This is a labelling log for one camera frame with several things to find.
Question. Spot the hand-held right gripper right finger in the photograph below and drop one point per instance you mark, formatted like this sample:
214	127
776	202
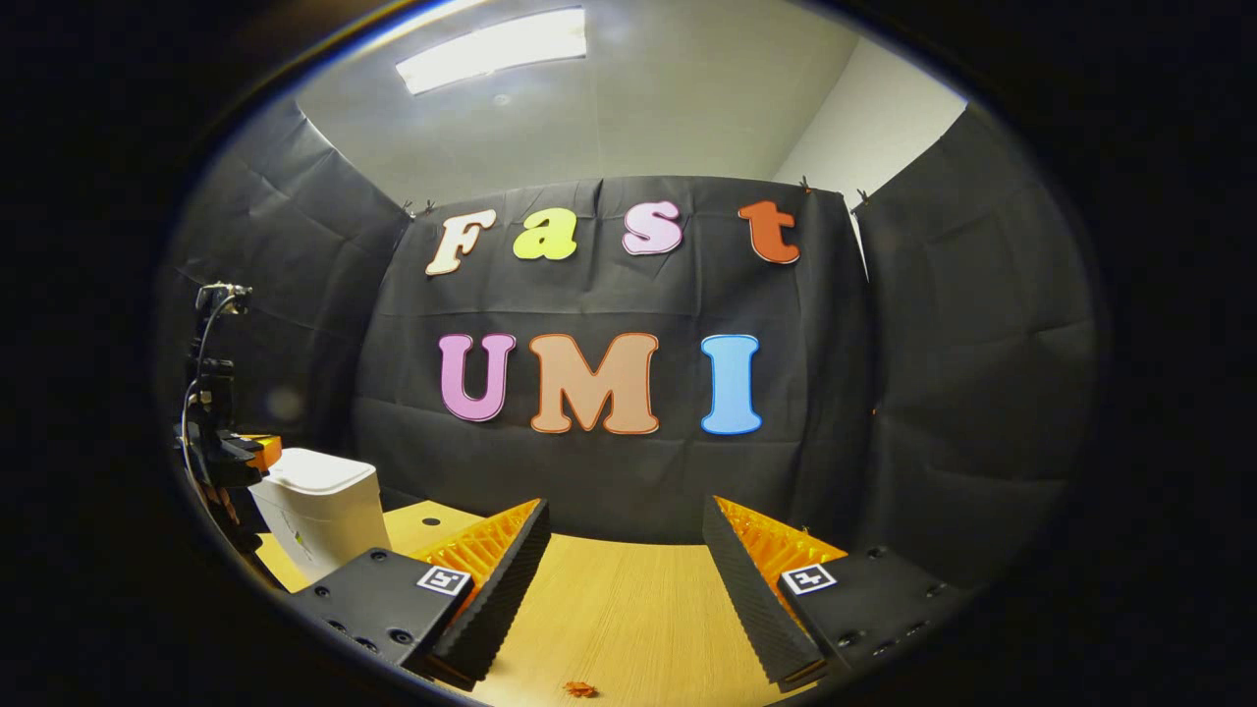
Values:
751	609

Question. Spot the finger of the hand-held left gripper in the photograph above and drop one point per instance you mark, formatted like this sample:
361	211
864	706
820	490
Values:
265	452

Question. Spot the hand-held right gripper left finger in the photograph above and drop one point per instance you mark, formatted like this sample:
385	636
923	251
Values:
501	609

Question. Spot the white desktop garbage bin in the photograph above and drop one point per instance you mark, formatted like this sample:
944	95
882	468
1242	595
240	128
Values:
324	511

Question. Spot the orange paper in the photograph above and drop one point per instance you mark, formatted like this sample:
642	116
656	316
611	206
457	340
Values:
580	689

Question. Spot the wooden desktop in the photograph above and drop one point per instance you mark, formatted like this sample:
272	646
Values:
628	619

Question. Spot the ceiling light panel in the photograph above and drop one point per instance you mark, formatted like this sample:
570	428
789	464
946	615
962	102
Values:
491	49

